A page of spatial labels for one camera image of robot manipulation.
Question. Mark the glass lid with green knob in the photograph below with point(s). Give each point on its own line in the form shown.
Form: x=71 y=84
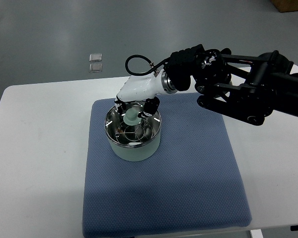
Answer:
x=130 y=117

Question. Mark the brown cardboard box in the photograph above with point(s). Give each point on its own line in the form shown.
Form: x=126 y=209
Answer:
x=285 y=5

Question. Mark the upper floor socket plate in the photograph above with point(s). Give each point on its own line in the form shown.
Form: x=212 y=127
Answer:
x=94 y=57

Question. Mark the wire steaming rack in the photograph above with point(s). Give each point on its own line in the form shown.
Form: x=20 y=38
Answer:
x=139 y=133

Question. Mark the green pot with steel interior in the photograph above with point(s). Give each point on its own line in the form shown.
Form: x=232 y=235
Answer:
x=136 y=154

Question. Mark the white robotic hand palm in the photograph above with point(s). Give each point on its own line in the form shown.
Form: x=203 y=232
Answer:
x=140 y=88

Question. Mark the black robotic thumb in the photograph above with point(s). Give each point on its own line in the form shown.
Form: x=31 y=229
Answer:
x=150 y=107

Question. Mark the blue quilted mat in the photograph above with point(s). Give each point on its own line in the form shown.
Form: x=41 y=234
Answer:
x=192 y=182

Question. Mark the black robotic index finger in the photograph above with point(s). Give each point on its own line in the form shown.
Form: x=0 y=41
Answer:
x=120 y=106

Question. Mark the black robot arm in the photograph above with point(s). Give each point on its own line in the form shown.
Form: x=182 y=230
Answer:
x=245 y=88

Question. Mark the lower floor socket plate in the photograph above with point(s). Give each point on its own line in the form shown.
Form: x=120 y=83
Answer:
x=95 y=67

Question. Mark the floor socket plate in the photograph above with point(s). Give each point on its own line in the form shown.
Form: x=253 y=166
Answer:
x=94 y=57
x=95 y=67

